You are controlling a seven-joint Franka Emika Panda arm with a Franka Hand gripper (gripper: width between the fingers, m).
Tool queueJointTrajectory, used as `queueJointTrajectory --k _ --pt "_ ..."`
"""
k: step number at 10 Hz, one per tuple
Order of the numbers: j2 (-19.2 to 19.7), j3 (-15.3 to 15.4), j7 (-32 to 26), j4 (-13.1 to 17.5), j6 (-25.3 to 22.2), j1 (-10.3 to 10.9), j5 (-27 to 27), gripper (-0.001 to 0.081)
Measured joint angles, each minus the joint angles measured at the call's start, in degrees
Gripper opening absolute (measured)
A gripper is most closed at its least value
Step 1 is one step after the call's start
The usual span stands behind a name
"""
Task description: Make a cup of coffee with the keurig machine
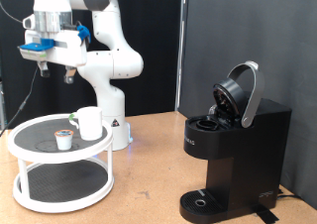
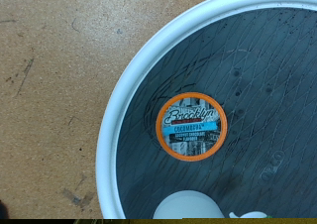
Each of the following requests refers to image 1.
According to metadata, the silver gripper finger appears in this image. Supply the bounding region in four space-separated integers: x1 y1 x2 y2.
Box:
63 64 77 85
37 60 52 78

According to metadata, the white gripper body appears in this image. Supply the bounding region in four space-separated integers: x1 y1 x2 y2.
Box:
25 29 88 67

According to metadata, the white mug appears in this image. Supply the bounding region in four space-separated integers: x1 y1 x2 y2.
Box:
67 106 104 142

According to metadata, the orange-rimmed coffee pod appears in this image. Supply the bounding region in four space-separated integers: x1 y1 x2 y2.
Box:
53 129 75 152

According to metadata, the black Keurig coffee machine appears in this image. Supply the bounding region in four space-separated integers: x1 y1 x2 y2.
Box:
178 60 293 224

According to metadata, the black curtain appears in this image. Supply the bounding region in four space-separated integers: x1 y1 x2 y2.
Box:
0 0 183 129

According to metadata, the white two-tier turntable shelf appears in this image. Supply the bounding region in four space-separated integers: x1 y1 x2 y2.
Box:
7 113 116 214

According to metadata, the dark gray backdrop panel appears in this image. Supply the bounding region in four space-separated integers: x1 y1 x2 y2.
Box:
179 0 317 210

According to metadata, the black tape strip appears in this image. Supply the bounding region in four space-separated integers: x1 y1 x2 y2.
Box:
254 205 280 224

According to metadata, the wrist camera on blue mount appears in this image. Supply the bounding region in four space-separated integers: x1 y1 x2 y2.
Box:
18 38 55 62

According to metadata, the blue cable clip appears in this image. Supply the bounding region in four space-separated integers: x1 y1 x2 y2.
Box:
76 24 92 44

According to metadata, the thin black cable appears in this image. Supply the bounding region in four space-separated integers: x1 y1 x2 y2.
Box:
0 0 39 138

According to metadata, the gray vertical frame post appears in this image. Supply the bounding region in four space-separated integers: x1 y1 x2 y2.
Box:
0 79 7 131

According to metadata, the black power cord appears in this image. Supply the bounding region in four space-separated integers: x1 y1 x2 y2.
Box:
276 187 303 200

